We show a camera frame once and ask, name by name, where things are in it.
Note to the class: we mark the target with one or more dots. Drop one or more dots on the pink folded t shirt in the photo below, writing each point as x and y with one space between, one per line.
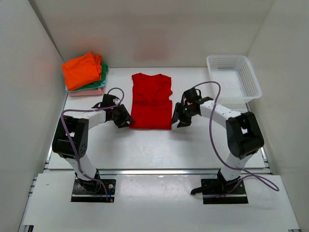
88 92

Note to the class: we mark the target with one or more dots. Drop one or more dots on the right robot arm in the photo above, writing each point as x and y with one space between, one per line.
243 134

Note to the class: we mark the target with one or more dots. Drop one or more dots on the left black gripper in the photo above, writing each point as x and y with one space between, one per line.
125 117

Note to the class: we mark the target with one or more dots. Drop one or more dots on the green folded t shirt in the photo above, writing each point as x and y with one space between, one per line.
101 82

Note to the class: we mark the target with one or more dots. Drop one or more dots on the light blue folded t shirt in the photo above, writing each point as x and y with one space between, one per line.
66 89

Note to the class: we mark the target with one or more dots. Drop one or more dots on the red t shirt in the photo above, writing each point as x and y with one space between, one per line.
151 105

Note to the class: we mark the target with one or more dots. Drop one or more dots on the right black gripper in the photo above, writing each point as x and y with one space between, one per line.
184 122

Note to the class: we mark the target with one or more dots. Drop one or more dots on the orange folded t shirt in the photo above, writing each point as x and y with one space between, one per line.
82 71

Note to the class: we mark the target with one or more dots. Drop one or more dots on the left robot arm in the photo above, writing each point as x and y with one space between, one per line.
70 141

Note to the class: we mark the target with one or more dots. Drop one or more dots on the white plastic basket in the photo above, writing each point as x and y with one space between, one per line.
236 77

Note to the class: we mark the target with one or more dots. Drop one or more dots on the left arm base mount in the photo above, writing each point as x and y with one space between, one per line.
93 192

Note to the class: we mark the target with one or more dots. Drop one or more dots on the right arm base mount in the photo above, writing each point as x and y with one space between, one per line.
218 191

